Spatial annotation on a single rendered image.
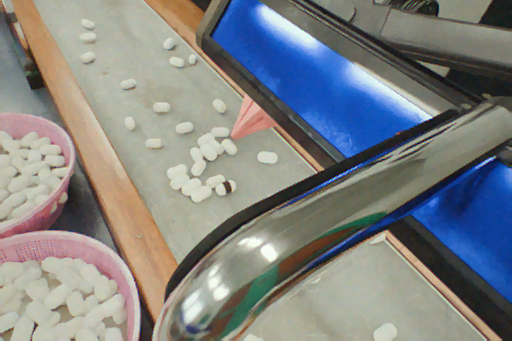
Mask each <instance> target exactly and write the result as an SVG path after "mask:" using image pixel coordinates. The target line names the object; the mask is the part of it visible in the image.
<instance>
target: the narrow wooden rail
mask: <svg viewBox="0 0 512 341"><path fill-rule="evenodd" d="M11 2H12V4H13V9H14V11H15V13H16V15H17V18H18V20H19V24H20V27H21V29H22V31H23V33H24V38H25V40H26V42H27V45H28V47H29V51H30V53H31V54H32V56H33V59H34V62H35V63H36V66H37V67H38V71H39V73H40V75H41V77H42V80H43V84H44V87H45V88H46V90H47V92H48V96H49V97H50V99H51V101H52V105H53V107H54V109H55V110H56V112H57V116H58V118H59V119H60V122H61V125H62V126H63V129H64V130H65V131H66V133H67V134H68V135H69V136H70V139H71V141H72V142H73V145H74V151H75V156H76V158H77V159H78V162H79V165H80V167H81V169H82V171H83V175H84V176H85V178H86V180H87V184H88V185H89V187H90V189H91V192H92V195H93V196H94V198H95V202H96V204H97V205H98V207H99V209H100V212H101V215H102V217H103V218H104V222H105V224H106V225H107V227H108V231H109V233H110V235H111V237H112V240H113V242H114V244H115V245H116V250H117V251H118V253H119V255H120V258H121V259H122V260H123V261H124V263H125V264H126V266H127V267H128V270H130V272H131V274H132V277H133V279H134V282H135V283H136V289H137V291H138V296H139V300H140V304H141V306H142V308H143V310H144V313H145V315H146V317H147V319H148V323H149V325H150V326H151V328H152V332H153V331H154V327H155V325H156V323H157V319H158V317H159V315H160V313H161V309H162V308H163V305H164V294H165V290H166V285H167V283H168V281H169V279H170V277H171V275H172V274H173V273H174V270H176V268H177V267H178V263H177V261H176V260H175V257H174V256H173V254H172V253H171V249H170V248H169V247H168V245H167V242H166V241H165V240H164V238H163V236H162V233H161V232H160V231H159V229H158V226H157V224H156V223H155V222H154V219H153V217H152V216H151V215H150V212H149V210H148V208H147V207H146V204H145V203H144V201H143V200H142V197H141V196H140V194H139V192H138V190H137V188H136V187H135V185H134V182H133V181H132V179H131V178H130V175H129V174H128V172H127V171H126V169H125V166H124V165H123V163H122V162H121V159H120V157H119V156H118V155H117V151H116V150H115V149H114V147H113V144H112V142H111V141H110V140H109V137H108V135H107V134H106V132H105V131H104V128H103V126H102V125H101V124H100V121H99V119H98V118H97V116H96V114H95V112H94V110H93V109H92V107H91V105H90V103H89V101H88V100H87V97H86V96H85V94H84V93H83V90H82V89H81V87H80V85H79V84H78V81H77V80H76V78H75V76H74V74H73V72H72V71H71V69H70V68H69V65H68V64H67V62H66V60H65V57H64V56H63V55H62V53H61V51H60V49H59V47H58V46H57V44H56V42H55V40H54V38H53V37H52V35H51V32H50V31H49V29H48V28H47V26H46V24H45V22H44V21H43V19H42V17H41V15H40V13H39V12H38V10H37V8H36V6H35V4H34V3H33V1H32V0H11Z"/></svg>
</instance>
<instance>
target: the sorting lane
mask: <svg viewBox="0 0 512 341"><path fill-rule="evenodd" d="M32 1H33V3H34V4H35V6H36V8H37V10H38V12H39V13H40V15H41V17H42V19H43V21H44V22H45V24H46V26H47V28H48V29H49V31H50V32H51V35H52V37H53V38H54V40H55V42H56V44H57V46H58V47H59V49H60V51H61V53H62V55H63V56H64V57H65V60H66V62H67V64H68V65H69V68H70V69H71V71H72V72H73V74H74V76H75V78H76V80H77V81H78V84H79V85H80V87H81V89H82V90H83V93H84V94H85V96H86V97H87V100H88V101H89V103H90V105H91V107H92V109H93V110H94V112H95V114H96V116H97V118H98V119H99V121H100V124H101V125H102V126H103V128H104V131H105V132H106V134H107V135H108V137H109V140H110V141H111V142H112V144H113V147H114V149H115V150H116V151H117V155H118V156H119V157H120V159H121V162H122V163H123V165H124V166H125V169H126V171H127V172H128V174H129V175H130V178H131V179H132V181H133V182H134V185H135V187H136V188H137V190H138V192H139V194H140V196H141V197H142V200H143V201H144V203H145V204H146V207H147V208H148V210H149V212H150V215H151V216H152V217H153V219H154V222H155V223H156V224H157V226H158V229H159V231H160V232H161V233H162V236H163V238H164V240H165V241H166V242H167V245H168V247H169V248H170V249H171V253H172V254H173V256H174V257H175V260H176V261H177V263H178V265H179V264H180V262H181V261H183V259H184V257H186V256H187V254H188V253H189V252H190V251H191V249H193V248H194V247H195V245H196V244H198V243H199V242H200V240H203V239H204V237H205V236H207V235H208V233H210V232H212V230H214V229H215V228H216V227H218V226H219V225H220V223H223V222H224V220H226V219H228V218H229V217H230V216H232V215H234V214H236V213H237V212H239V211H241V210H243V209H245V208H246V207H249V206H251V205H253V204H254V203H257V202H259V201H261V200H262V199H265V198H267V197H268V196H269V195H273V194H275V193H277V192H278V191H281V190H283V189H285V188H286V187H289V186H291V185H293V184H294V183H297V182H300V181H301V180H303V179H306V178H308V177H310V176H311V175H314V174H316V173H318V172H317V171H315V170H314V168H313V167H311V166H310V164H309V163H307V162H306V161H305V159H303V158H302V157H301V155H299V154H298V153H297V151H295V150H294V149H293V147H292V146H290V145H289V143H288V142H286V141H285V139H284V138H282V137H281V135H280V134H278V133H277V131H276V130H273V128H272V127H270V128H267V129H265V130H261V131H256V132H253V133H252V134H249V135H246V136H245V137H242V138H241V139H237V140H235V139H234V138H232V136H231V135H230V134H231V132H232V130H233V127H234V125H235V123H236V122H237V118H238V116H239V114H240V111H241V106H242V103H243V101H244V99H243V98H241V96H240V95H239V94H237V92H236V91H235V90H233V88H232V87H231V86H229V84H228V83H227V82H225V81H224V79H223V78H221V77H220V75H219V74H217V73H216V71H215V70H213V69H212V67H211V66H210V65H208V63H207V62H206V61H204V59H203V58H202V57H200V55H199V54H197V53H196V52H195V51H194V50H193V49H191V47H190V46H189V45H187V43H186V42H185V41H184V40H183V39H182V38H181V37H180V36H179V35H178V34H177V33H176V32H175V31H174V30H173V29H172V28H170V26H169V25H168V24H166V22H165V21H164V20H163V19H162V18H161V17H160V16H159V15H158V14H157V13H156V12H155V11H154V10H153V9H152V8H151V7H149V5H148V4H147V3H146V2H145V1H144V0H32ZM82 19H86V20H89V21H92V22H94V29H91V30H90V29H88V28H86V27H83V26H81V20H82ZM86 33H93V34H95V35H96V40H95V42H89V43H83V42H82V41H81V40H80V35H82V34H86ZM169 38H171V39H173V40H175V45H174V46H173V47H172V48H171V49H166V48H164V46H163V44H164V42H165V41H166V40H167V39H169ZM87 52H93V53H94V54H95V60H93V61H91V62H89V63H87V64H85V63H82V61H81V60H80V57H81V55H83V54H86V53H87ZM191 54H194V55H196V63H195V64H193V65H192V64H190V63H189V57H190V55H191ZM171 57H177V58H182V59H183V61H184V65H183V67H178V66H174V65H171V64H170V59H171ZM129 79H133V80H134V81H136V85H135V86H134V87H132V88H129V89H123V88H121V82H122V81H127V80H129ZM216 99H220V100H221V101H222V102H224V103H225V105H226V106H227V110H226V111H225V113H220V112H218V111H217V110H216V109H215V108H214V106H213V105H212V103H213V101H214V100H216ZM156 102H167V103H168V104H169V105H170V106H171V109H170V110H169V111H168V112H155V110H154V109H153V106H154V104H155V103H156ZM128 117H130V118H133V119H134V123H135V128H134V130H127V129H126V125H125V118H128ZM184 122H191V123H192V126H193V128H192V130H191V131H189V132H186V133H184V134H179V133H178V132H177V131H176V126H178V125H179V124H181V123H184ZM214 127H226V128H228V129H229V136H228V137H225V138H215V137H214V140H216V141H217V142H219V143H220V144H221V142H222V141H223V140H225V139H229V140H230V141H231V142H233V144H234V145H235V146H237V153H236V154H233V155H231V154H230V155H229V154H228V153H227V152H226V151H225V150H224V152H223V153H222V154H221V155H217V158H216V159H214V160H212V161H211V160H208V159H206V158H205V157H204V155H202V156H203V160H204V162H205V163H206V167H205V168H204V171H203V172H202V174H201V175H199V176H195V175H192V167H193V166H194V164H195V163H196V162H195V161H194V160H193V159H192V155H191V154H190V151H191V150H192V148H194V147H196V148H198V149H199V150H200V146H199V144H198V139H199V138H200V137H201V136H203V135H204V134H208V133H211V131H212V129H213V128H214ZM211 134H212V133H211ZM149 138H159V139H161V140H162V141H163V146H161V147H160V148H148V147H146V144H145V143H146V140H147V139H149ZM261 151H266V152H272V153H275V154H276V155H277V162H276V163H273V164H270V163H264V162H260V161H259V160H258V158H257V155H258V154H259V153H260V152H261ZM180 164H184V165H185V166H187V167H188V173H187V175H188V176H189V178H190V180H191V179H199V180H200V183H201V186H200V187H203V186H207V184H206V182H207V180H208V179H209V178H212V177H214V176H216V175H223V176H224V177H225V181H227V180H233V182H235V183H236V189H235V191H233V192H231V193H229V194H227V195H218V194H217V193H216V187H215V188H211V189H212V194H211V195H210V196H209V197H208V198H207V199H204V200H202V201H201V202H200V203H195V202H193V201H192V199H191V195H188V196H187V195H184V194H183V192H182V187H181V188H180V189H179V190H173V189H172V188H171V186H170V183H171V180H172V179H168V178H167V170H168V169H170V168H171V167H176V166H178V165H180ZM385 323H391V324H392V325H394V326H395V327H396V330H397V335H396V338H395V339H393V340H391V341H488V340H487V339H485V337H484V336H483V335H481V334H480V332H479V331H478V330H476V329H475V327H474V326H473V325H471V324H470V322H469V321H467V320H466V318H465V317H464V316H462V315H461V313H460V312H458V311H457V310H456V308H455V307H453V306H452V304H451V303H450V302H448V301H447V299H446V298H444V297H443V296H442V294H441V293H439V292H438V290H437V289H435V288H434V287H433V285H432V284H429V282H428V281H427V280H425V279H424V277H423V276H422V275H420V273H419V272H418V271H416V270H415V268H414V267H412V266H411V264H410V263H409V262H407V261H406V259H405V258H403V257H402V255H401V254H399V253H398V251H397V250H395V249H394V248H393V246H392V245H390V244H389V242H388V241H386V240H384V241H381V242H378V243H375V244H368V245H366V246H364V248H362V249H360V250H359V251H357V252H356V253H354V254H352V256H351V257H348V258H347V259H346V260H344V261H342V262H341V263H339V265H336V266H335V267H334V268H333V269H331V270H329V271H328V272H327V273H326V274H323V276H322V278H320V280H319V282H317V283H314V284H313V283H310V284H309V285H308V286H306V287H305V288H303V289H302V290H300V291H299V292H298V293H297V294H294V296H293V297H291V298H290V299H288V300H287V301H286V303H283V304H282V306H280V307H278V309H276V310H275V311H273V313H272V314H270V315H269V316H268V317H267V318H266V319H265V320H263V321H262V322H261V324H259V325H258V326H257V327H256V328H254V329H253V331H252V332H251V334H253V335H254V336H256V337H260V338H261V339H263V340H264V341H375V340H374V331H375V330H377V329H378V328H380V327H381V326H383V325H384V324H385Z"/></svg>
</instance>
